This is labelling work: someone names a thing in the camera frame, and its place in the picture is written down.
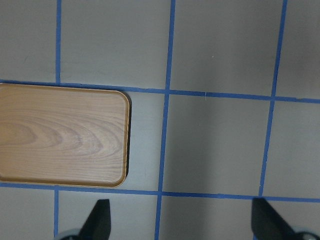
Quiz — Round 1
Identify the wooden tray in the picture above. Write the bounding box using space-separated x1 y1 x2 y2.
0 83 131 188

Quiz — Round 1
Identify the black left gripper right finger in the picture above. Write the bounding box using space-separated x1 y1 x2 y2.
251 197 295 240

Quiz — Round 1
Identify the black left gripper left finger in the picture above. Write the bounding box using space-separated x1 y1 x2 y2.
78 199 111 240

